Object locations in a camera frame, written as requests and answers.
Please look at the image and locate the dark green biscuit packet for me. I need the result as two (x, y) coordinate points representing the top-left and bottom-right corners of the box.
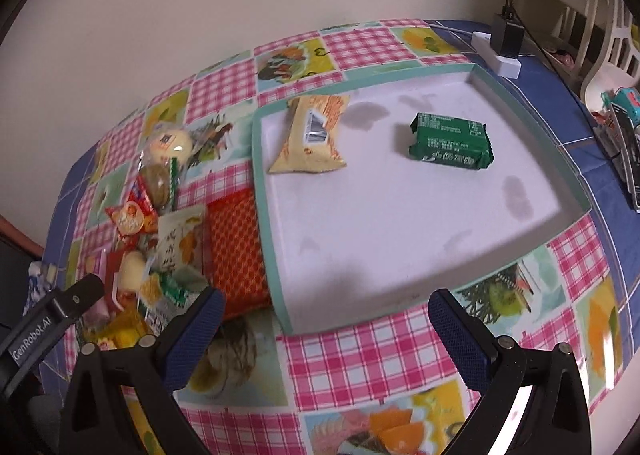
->
(409, 112), (494, 171)

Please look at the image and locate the yellow pudding cup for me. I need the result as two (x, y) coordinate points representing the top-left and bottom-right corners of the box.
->
(116, 250), (146, 293)

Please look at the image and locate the green white corn snack packet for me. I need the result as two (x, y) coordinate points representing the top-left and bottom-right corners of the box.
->
(137, 267), (208, 336)

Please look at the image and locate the white power strip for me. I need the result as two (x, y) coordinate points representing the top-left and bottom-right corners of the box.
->
(471, 31), (522, 79)

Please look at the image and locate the black power adapter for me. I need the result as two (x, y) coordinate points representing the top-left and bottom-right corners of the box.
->
(489, 10), (525, 58)

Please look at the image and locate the teal toy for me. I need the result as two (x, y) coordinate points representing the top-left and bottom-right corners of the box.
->
(601, 88), (640, 129)

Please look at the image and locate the red cartoon snack packet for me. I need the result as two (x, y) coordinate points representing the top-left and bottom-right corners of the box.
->
(104, 175), (158, 239)

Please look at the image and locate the white shelf rack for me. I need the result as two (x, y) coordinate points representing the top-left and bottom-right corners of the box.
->
(535, 0), (639, 111)

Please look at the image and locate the green edged clear cake packet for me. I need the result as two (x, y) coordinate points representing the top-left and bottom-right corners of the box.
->
(138, 152), (180, 213)

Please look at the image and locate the clear steamed cake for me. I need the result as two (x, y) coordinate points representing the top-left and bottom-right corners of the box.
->
(142, 129), (193, 168)

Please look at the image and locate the yellow soft bread packet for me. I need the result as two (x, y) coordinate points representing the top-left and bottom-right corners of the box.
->
(82, 308), (150, 351)

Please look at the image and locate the orange red wafer packet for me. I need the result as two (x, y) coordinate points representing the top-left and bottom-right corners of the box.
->
(207, 188), (271, 321)

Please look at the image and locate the beige orange pastry packet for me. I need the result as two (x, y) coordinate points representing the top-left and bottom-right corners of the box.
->
(268, 94), (350, 174)

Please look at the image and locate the pink swiss roll packet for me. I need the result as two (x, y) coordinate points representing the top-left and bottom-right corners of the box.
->
(82, 298), (111, 328)

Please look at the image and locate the blue plaid cloth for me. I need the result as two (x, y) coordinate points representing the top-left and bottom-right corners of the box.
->
(37, 19), (640, 416)

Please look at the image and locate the teal rimmed white tray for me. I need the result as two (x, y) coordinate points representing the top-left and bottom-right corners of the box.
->
(252, 63), (590, 336)

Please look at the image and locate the blue white crumpled wrapper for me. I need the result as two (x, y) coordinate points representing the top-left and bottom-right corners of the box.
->
(25, 261), (58, 309)

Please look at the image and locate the dark red box packet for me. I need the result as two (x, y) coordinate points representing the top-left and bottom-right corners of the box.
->
(103, 250), (125, 313)

